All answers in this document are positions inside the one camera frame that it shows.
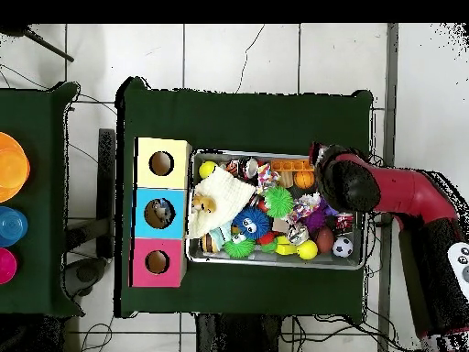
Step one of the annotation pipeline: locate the orange toy building brick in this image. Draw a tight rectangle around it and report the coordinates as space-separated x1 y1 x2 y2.
269 159 315 172

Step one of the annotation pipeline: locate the cream knitted cloth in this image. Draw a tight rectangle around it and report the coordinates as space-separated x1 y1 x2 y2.
187 166 256 239

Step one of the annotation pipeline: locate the orange plush toy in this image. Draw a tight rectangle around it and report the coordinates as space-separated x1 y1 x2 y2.
191 192 218 215

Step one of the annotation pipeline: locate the silver mesh bin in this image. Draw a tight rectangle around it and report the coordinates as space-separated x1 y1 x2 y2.
184 148 371 271

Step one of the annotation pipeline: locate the wooden box with three holes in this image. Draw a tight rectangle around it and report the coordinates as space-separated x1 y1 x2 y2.
129 137 193 289

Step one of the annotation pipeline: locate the small orange basketball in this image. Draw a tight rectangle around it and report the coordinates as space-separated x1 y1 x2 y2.
293 170 316 191

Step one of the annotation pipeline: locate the small green spiky ball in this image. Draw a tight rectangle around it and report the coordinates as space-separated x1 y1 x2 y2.
263 185 295 220

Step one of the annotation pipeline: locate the dark green table cloth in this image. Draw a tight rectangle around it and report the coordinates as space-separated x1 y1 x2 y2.
115 76 375 319

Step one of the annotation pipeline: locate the crushed black can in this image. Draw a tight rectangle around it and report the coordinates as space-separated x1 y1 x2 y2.
239 156 260 181

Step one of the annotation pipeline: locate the large blue spiky ball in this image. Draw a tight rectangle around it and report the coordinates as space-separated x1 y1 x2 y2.
231 205 272 241

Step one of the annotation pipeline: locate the small soccer ball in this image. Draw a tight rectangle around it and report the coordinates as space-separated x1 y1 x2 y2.
332 236 354 259

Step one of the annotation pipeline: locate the yellow smooth ball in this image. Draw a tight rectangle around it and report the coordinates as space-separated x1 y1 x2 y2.
198 159 218 180

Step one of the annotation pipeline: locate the green spiky toy with eyes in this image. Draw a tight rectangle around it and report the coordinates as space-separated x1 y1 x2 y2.
222 233 256 260

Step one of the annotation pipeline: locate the black stand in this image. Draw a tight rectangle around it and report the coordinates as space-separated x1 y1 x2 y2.
96 127 116 259

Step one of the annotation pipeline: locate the orange round bowl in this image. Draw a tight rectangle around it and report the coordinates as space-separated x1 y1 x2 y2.
0 131 31 204

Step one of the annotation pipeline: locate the green covered side table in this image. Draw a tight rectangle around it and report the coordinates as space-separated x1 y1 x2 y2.
0 81 83 318

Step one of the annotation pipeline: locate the blue roll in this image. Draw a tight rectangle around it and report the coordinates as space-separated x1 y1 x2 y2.
0 205 29 248

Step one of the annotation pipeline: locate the pink round cup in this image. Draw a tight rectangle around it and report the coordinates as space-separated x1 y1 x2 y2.
0 247 18 286

